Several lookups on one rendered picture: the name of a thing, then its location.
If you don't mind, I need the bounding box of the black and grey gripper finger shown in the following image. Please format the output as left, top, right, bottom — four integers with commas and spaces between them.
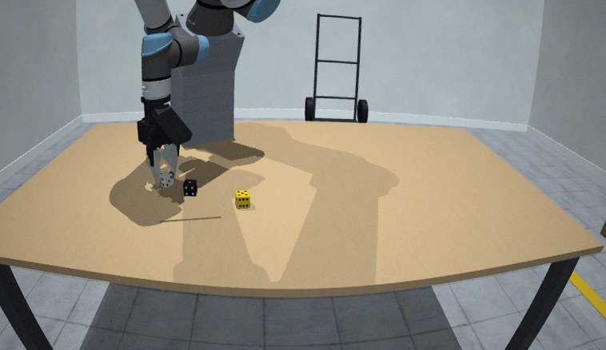
146, 137, 161, 187
161, 141, 180, 180

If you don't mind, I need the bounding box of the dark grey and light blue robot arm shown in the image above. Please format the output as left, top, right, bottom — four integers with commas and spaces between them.
134, 0, 281, 145

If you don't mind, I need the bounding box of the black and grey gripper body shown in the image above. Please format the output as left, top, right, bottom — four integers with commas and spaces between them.
137, 94, 171, 149

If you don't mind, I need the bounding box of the grey die with black pips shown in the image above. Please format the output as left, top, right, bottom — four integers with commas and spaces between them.
160, 171, 173, 188

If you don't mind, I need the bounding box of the yellow die with black pips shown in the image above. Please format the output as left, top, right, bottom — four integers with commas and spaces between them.
235, 190, 250, 209

